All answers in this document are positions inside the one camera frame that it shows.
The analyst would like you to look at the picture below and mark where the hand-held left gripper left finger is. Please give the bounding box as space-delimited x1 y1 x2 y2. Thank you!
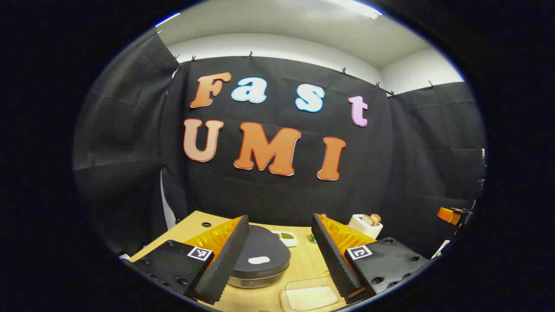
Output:
130 214 251 305

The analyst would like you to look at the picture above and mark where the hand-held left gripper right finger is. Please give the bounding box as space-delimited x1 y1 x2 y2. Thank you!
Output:
311 212 430 304

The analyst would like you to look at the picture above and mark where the dark grey rice cooker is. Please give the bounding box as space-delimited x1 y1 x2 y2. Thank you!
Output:
228 224 292 289

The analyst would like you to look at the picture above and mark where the clear container of rice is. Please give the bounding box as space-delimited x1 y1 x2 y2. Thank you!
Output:
280 277 343 312

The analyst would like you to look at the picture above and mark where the white toaster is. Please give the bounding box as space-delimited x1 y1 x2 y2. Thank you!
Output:
348 214 384 240

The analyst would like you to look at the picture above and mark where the white divided bean dish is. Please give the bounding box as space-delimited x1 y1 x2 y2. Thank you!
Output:
271 231 299 247

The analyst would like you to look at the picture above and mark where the black backdrop cloth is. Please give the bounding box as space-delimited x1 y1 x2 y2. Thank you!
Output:
73 32 486 260

